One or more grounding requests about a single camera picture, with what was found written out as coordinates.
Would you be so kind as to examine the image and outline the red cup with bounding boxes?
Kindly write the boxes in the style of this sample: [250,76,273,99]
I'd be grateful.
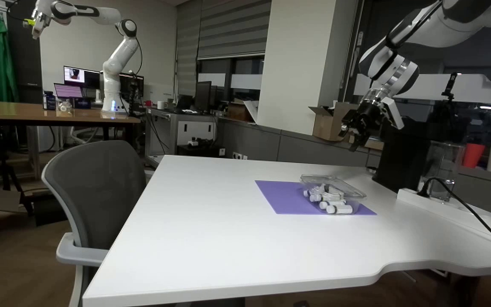
[462,141,486,170]

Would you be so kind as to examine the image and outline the grey mesh office chair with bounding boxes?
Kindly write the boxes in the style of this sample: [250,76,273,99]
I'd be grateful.
[39,138,148,307]

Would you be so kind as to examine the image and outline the laptop with pink screen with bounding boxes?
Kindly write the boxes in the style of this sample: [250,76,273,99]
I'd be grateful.
[53,82,85,100]

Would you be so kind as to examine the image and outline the black tripod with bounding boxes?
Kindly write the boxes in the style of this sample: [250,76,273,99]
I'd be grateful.
[0,122,27,192]

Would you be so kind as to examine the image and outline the brown wooden table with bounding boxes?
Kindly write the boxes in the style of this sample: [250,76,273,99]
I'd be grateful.
[0,99,143,254]

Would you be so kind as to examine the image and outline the black monitor back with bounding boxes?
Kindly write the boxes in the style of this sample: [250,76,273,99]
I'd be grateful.
[371,117,431,194]

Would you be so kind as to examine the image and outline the grey window blinds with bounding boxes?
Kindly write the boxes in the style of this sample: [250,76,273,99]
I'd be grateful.
[175,0,273,97]

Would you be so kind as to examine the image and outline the open cardboard box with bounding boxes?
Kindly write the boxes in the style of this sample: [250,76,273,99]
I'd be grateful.
[308,100,361,143]

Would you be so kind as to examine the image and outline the dark computer monitor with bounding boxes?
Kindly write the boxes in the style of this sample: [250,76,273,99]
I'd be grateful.
[61,63,102,90]

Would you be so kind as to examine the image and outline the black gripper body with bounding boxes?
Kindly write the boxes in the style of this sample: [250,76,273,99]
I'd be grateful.
[339,97,389,143]

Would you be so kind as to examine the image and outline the clear container lid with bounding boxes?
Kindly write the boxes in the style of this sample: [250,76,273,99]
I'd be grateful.
[300,174,368,199]

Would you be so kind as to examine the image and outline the purple mat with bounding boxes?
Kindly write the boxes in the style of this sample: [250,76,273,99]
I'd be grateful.
[254,179,378,216]

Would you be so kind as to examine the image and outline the pile of small white objects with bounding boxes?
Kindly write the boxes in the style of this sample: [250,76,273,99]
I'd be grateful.
[300,174,368,216]

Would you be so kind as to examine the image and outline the black power cable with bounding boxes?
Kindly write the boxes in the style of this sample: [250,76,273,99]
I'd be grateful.
[416,175,491,254]

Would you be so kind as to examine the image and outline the white drawer cabinet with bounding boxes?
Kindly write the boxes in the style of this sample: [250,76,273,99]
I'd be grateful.
[174,114,220,146]

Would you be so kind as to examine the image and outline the black control box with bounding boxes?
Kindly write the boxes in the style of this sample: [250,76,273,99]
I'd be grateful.
[117,71,146,112]

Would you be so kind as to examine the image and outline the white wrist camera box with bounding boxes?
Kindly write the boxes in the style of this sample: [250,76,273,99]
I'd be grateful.
[380,95,406,133]

